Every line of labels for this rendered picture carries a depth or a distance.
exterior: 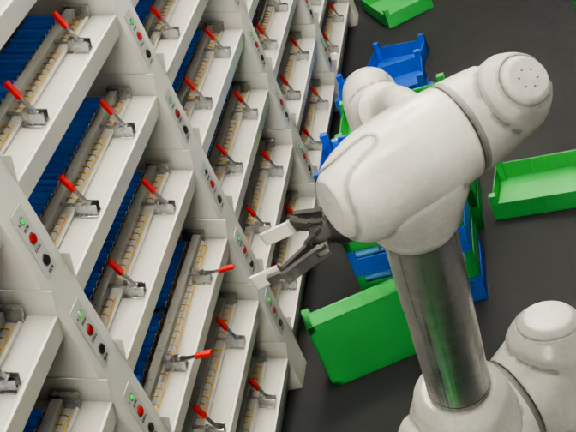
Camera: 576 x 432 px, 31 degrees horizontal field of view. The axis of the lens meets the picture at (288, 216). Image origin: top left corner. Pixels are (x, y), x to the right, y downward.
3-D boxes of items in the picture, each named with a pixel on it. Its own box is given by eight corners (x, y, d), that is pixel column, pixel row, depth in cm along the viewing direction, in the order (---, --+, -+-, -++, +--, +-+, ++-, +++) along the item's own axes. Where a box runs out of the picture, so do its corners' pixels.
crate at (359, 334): (446, 341, 259) (436, 322, 266) (423, 279, 249) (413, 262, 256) (334, 388, 261) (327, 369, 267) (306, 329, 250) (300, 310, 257)
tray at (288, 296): (315, 208, 318) (314, 171, 310) (293, 345, 270) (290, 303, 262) (249, 207, 321) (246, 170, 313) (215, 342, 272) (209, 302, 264)
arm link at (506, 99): (490, 61, 146) (411, 109, 143) (535, 10, 128) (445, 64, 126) (543, 139, 144) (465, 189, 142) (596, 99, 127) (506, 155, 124)
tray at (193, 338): (229, 253, 242) (225, 219, 237) (176, 453, 194) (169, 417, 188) (144, 251, 245) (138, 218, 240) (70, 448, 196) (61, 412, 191)
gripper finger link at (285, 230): (287, 222, 205) (288, 220, 206) (258, 236, 208) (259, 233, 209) (296, 233, 207) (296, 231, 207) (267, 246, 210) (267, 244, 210)
